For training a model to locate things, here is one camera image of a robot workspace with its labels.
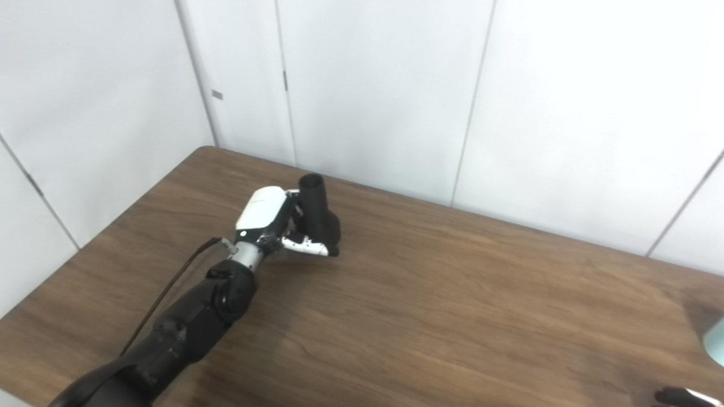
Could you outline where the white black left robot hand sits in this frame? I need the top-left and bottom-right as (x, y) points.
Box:
(235, 186), (339, 258)

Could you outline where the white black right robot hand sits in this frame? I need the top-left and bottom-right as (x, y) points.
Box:
(655, 387), (724, 407)

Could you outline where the black funnel-shaped nozzle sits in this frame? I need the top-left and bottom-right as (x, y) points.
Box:
(298, 174), (342, 256)

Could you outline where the light blue cylinder cup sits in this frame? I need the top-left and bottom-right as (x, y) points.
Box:
(703, 317), (724, 367)

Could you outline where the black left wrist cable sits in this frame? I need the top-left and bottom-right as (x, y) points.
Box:
(120, 237), (238, 356)

